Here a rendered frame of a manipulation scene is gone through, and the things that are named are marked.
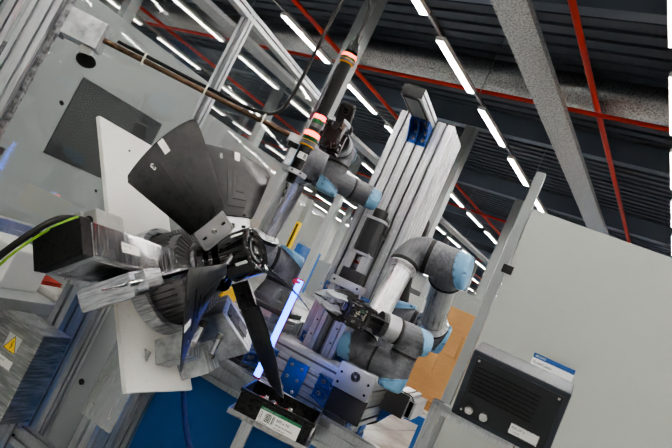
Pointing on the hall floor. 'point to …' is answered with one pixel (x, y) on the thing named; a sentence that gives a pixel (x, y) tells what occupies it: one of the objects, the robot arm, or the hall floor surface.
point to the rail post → (134, 420)
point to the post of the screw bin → (241, 435)
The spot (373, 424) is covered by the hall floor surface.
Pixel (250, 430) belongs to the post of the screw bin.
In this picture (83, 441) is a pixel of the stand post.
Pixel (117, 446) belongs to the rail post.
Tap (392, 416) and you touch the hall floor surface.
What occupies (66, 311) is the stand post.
